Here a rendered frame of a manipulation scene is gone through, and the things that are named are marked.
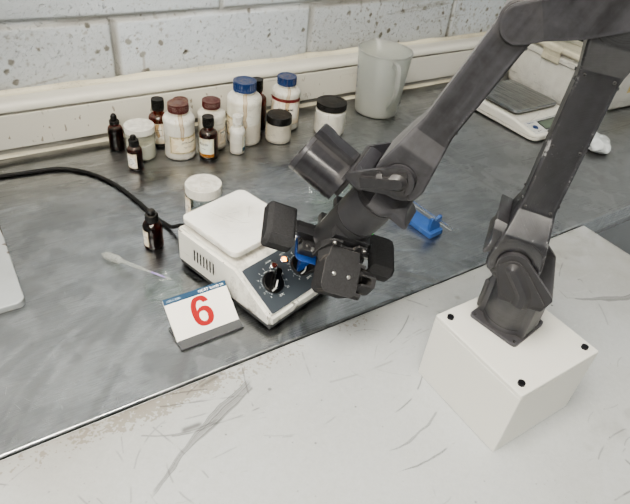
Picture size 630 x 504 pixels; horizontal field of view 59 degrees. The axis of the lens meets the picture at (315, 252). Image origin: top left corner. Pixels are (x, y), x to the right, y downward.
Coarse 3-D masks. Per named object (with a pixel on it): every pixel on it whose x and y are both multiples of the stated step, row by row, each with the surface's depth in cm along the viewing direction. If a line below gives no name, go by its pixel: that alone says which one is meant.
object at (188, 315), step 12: (216, 288) 77; (192, 300) 75; (204, 300) 76; (216, 300) 77; (228, 300) 77; (180, 312) 74; (192, 312) 75; (204, 312) 76; (216, 312) 76; (228, 312) 77; (180, 324) 74; (192, 324) 75; (204, 324) 75
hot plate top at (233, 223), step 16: (240, 192) 87; (208, 208) 83; (224, 208) 83; (240, 208) 84; (256, 208) 84; (192, 224) 80; (208, 224) 80; (224, 224) 80; (240, 224) 81; (256, 224) 81; (224, 240) 77; (240, 240) 78; (256, 240) 78
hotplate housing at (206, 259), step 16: (192, 240) 80; (208, 240) 80; (192, 256) 82; (208, 256) 79; (224, 256) 77; (240, 256) 78; (256, 256) 78; (208, 272) 81; (224, 272) 78; (240, 272) 76; (240, 288) 77; (240, 304) 79; (256, 304) 76; (288, 304) 77; (304, 304) 81; (272, 320) 75
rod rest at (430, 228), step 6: (414, 216) 101; (420, 216) 101; (438, 216) 97; (414, 222) 99; (420, 222) 99; (426, 222) 100; (432, 222) 96; (420, 228) 98; (426, 228) 98; (432, 228) 97; (438, 228) 99; (426, 234) 98; (432, 234) 97; (438, 234) 98
